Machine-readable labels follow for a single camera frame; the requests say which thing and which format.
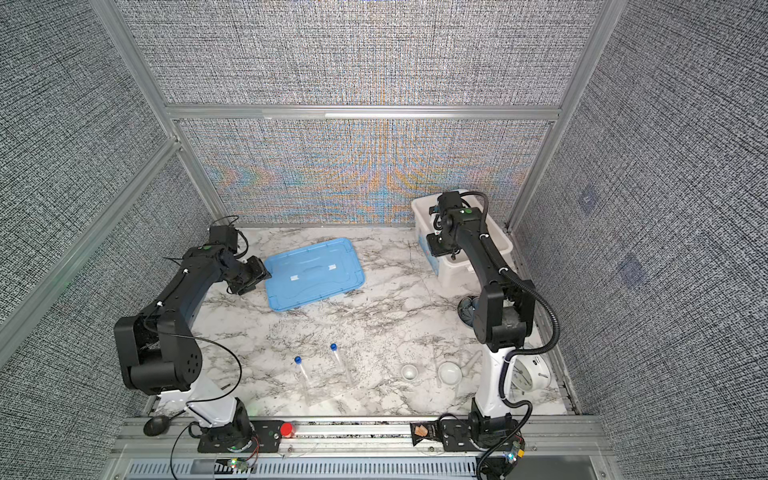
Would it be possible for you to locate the white plastic storage bin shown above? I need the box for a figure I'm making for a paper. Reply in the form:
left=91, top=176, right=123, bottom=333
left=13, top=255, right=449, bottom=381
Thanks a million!
left=410, top=191, right=517, bottom=298

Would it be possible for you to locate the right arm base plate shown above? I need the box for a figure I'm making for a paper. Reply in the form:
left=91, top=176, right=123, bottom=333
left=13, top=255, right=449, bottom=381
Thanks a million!
left=438, top=417, right=481, bottom=453

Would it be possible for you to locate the dark patterned ceramic bowl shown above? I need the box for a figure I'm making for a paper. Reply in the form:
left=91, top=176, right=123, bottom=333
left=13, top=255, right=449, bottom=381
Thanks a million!
left=457, top=296, right=477, bottom=328

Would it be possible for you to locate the small white round dish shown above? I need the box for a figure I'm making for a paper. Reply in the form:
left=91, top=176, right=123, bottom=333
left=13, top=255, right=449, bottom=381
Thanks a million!
left=400, top=364, right=419, bottom=381

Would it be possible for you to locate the blue plastic bin lid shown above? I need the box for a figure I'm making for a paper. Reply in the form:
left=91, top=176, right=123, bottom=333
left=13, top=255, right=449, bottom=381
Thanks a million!
left=265, top=238, right=365, bottom=312

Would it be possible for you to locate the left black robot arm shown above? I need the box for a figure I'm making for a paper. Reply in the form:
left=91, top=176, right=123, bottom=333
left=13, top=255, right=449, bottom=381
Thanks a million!
left=114, top=215, right=271, bottom=451

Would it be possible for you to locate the blue capped test tube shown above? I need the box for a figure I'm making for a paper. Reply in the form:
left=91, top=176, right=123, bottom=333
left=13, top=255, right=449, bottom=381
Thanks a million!
left=330, top=343, right=354, bottom=387
left=294, top=356, right=311, bottom=391

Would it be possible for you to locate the brown tag on rail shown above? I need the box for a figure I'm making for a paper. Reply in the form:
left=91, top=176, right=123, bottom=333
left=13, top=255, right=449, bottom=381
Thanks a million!
left=410, top=421, right=441, bottom=446

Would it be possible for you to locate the black round microphone puck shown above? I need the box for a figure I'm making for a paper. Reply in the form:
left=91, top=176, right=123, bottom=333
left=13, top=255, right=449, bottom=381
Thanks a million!
left=142, top=415, right=171, bottom=437

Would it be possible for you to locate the white mortar bowl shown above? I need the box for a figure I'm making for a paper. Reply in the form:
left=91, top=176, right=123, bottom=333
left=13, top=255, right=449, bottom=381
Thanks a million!
left=437, top=361, right=463, bottom=387

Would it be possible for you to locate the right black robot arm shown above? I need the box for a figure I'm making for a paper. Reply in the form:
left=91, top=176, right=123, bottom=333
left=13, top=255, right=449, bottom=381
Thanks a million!
left=426, top=191, right=560, bottom=450

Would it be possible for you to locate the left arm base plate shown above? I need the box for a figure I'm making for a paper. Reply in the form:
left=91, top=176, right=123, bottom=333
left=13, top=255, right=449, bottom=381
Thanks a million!
left=197, top=420, right=284, bottom=454

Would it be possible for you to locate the red emergency stop button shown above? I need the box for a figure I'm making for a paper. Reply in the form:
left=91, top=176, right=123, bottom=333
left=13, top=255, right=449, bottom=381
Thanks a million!
left=279, top=422, right=295, bottom=438

